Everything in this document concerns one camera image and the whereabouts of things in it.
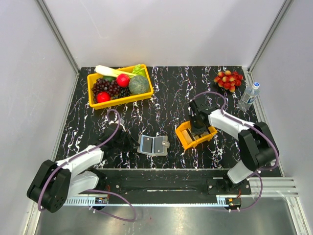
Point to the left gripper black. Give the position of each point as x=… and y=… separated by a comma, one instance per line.
x=131, y=143

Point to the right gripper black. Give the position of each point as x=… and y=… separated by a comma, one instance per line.
x=194, y=130

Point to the small yellow card bin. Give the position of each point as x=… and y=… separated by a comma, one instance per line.
x=187, y=125

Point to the stack of credit cards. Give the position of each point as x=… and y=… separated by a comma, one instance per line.
x=189, y=137

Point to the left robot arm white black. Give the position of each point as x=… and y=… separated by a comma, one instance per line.
x=55, y=182

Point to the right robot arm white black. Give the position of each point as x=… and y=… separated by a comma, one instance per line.
x=256, y=143

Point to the red lychee bunch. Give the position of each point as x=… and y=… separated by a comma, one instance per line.
x=229, y=80

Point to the red apple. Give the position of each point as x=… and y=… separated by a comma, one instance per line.
x=103, y=97

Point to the dark grape bunch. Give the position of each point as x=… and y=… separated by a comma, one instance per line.
x=125, y=92

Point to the clear water bottle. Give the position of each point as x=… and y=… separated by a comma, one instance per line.
x=249, y=96

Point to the green melon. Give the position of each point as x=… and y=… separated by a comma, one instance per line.
x=138, y=85

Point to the purple grape bunch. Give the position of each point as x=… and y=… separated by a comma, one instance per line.
x=104, y=85

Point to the red pomegranate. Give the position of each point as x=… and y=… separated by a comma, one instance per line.
x=123, y=80

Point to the green avocado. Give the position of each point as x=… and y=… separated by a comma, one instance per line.
x=108, y=78

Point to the large yellow fruit bin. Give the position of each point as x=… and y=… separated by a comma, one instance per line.
x=91, y=79

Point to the green lettuce leaf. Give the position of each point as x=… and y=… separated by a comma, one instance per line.
x=139, y=70

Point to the white green leek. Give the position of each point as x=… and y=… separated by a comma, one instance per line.
x=106, y=71

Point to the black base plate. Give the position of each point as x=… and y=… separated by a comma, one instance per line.
x=172, y=186

